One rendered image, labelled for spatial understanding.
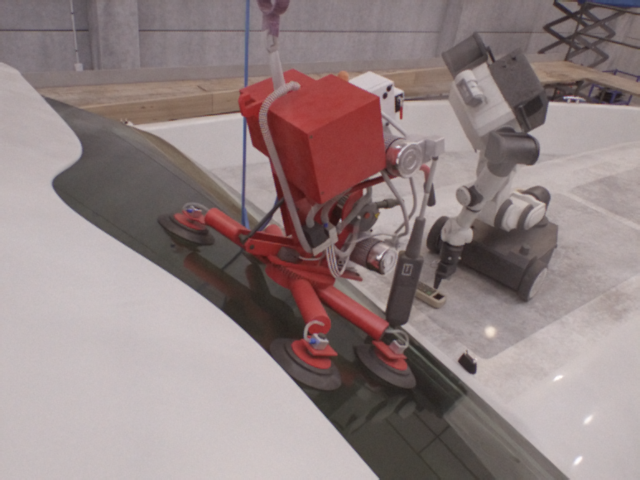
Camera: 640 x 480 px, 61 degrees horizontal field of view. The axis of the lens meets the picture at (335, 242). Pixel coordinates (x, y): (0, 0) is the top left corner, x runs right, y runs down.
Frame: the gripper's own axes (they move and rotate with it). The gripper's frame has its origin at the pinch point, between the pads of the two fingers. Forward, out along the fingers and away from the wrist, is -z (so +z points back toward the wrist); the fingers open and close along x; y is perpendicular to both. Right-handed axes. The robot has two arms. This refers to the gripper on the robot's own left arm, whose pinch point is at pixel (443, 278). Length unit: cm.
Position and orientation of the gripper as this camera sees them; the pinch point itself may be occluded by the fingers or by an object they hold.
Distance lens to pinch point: 247.0
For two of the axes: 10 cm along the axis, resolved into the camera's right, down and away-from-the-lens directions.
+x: 6.5, -3.1, 6.9
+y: -7.5, -4.2, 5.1
